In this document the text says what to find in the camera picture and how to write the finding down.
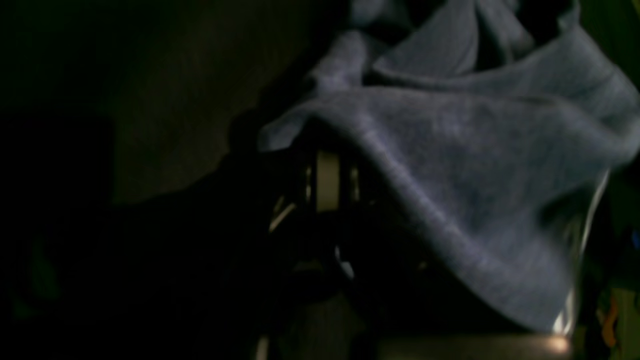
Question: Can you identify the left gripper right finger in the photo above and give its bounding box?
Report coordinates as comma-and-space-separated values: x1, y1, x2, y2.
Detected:
316, 150, 570, 360

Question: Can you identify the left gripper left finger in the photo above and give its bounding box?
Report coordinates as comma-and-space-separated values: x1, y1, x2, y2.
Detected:
53, 148, 311, 360

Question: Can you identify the light blue t-shirt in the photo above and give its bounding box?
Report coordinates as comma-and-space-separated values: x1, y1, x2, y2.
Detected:
257, 0, 639, 335

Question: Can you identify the black table cloth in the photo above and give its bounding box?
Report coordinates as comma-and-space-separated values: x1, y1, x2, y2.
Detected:
1, 0, 350, 360

